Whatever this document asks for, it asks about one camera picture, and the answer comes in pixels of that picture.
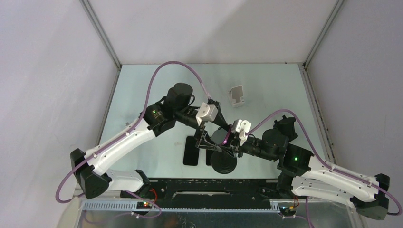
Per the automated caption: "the black round-base phone stand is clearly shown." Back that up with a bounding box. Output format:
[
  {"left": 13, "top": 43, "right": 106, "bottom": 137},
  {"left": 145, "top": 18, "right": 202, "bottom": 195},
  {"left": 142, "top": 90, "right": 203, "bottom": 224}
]
[{"left": 210, "top": 139, "right": 237, "bottom": 174}]

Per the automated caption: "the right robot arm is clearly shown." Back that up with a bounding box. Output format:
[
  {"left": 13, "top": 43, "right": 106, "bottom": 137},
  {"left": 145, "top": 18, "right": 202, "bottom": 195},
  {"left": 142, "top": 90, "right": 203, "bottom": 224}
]
[{"left": 220, "top": 127, "right": 390, "bottom": 220}]

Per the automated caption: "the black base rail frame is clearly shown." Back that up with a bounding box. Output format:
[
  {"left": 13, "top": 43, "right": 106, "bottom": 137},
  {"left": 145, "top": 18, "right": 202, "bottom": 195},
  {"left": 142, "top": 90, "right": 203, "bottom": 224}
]
[{"left": 136, "top": 178, "right": 295, "bottom": 209}]

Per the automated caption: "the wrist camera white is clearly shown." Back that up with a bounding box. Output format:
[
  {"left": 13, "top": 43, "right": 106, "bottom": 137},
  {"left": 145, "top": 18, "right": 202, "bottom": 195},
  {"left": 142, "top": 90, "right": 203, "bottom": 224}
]
[
  {"left": 195, "top": 103, "right": 218, "bottom": 125},
  {"left": 231, "top": 119, "right": 251, "bottom": 146}
]

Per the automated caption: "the controller board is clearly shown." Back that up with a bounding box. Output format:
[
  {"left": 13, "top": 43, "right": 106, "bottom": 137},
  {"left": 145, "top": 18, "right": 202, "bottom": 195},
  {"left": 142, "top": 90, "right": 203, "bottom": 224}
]
[
  {"left": 136, "top": 201, "right": 154, "bottom": 210},
  {"left": 279, "top": 206, "right": 297, "bottom": 216}
]

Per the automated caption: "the white folding phone stand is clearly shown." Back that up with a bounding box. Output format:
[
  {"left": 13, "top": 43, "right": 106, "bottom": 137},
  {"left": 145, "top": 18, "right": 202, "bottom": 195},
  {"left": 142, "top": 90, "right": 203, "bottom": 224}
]
[{"left": 228, "top": 85, "right": 245, "bottom": 108}]

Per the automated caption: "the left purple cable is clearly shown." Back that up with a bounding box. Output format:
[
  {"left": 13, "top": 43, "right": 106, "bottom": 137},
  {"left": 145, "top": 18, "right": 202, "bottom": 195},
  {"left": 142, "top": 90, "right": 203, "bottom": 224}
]
[{"left": 55, "top": 61, "right": 211, "bottom": 220}]

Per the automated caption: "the left controller board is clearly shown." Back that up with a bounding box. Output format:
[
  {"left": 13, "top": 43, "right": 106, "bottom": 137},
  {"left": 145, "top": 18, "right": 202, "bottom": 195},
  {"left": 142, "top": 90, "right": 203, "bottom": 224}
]
[{"left": 136, "top": 201, "right": 154, "bottom": 210}]

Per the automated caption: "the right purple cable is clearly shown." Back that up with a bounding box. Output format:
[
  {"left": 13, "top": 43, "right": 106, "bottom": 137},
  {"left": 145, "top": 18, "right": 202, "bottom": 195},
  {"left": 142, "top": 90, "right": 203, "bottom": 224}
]
[{"left": 245, "top": 109, "right": 403, "bottom": 228}]

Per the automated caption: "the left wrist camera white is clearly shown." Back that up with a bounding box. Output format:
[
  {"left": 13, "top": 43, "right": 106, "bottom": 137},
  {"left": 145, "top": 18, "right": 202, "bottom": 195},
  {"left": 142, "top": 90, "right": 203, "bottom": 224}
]
[{"left": 195, "top": 103, "right": 218, "bottom": 125}]

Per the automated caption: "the purple cable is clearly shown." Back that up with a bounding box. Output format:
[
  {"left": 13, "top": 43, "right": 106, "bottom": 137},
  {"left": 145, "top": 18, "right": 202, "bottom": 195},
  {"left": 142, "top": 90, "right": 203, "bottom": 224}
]
[
  {"left": 245, "top": 109, "right": 403, "bottom": 228},
  {"left": 55, "top": 61, "right": 211, "bottom": 220}
]

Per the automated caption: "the black wedge phone stand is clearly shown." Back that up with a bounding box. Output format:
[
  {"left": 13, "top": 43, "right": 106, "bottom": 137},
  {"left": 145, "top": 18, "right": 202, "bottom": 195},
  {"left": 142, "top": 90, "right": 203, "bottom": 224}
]
[{"left": 273, "top": 115, "right": 298, "bottom": 142}]

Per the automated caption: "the right controller board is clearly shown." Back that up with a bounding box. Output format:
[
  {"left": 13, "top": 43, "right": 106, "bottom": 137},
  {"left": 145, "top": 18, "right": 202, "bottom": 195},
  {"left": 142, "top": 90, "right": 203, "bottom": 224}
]
[{"left": 279, "top": 206, "right": 297, "bottom": 216}]

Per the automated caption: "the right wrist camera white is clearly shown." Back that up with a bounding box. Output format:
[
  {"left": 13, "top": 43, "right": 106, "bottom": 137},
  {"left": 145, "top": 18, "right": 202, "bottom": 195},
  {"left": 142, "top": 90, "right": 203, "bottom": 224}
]
[{"left": 231, "top": 119, "right": 251, "bottom": 146}]

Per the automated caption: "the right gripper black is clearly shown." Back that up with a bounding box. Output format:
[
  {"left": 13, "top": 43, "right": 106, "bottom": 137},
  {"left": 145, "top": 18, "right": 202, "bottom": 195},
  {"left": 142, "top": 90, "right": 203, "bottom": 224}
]
[{"left": 219, "top": 132, "right": 278, "bottom": 163}]

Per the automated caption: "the black phone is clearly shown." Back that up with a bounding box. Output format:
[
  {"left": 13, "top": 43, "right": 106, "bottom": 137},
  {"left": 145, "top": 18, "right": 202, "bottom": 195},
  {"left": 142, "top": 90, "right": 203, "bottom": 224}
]
[
  {"left": 182, "top": 136, "right": 200, "bottom": 166},
  {"left": 206, "top": 150, "right": 213, "bottom": 166}
]

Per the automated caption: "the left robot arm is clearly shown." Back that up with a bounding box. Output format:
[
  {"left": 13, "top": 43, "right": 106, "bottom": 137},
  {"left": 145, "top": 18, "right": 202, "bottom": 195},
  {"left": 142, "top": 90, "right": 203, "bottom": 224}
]
[{"left": 70, "top": 83, "right": 229, "bottom": 199}]

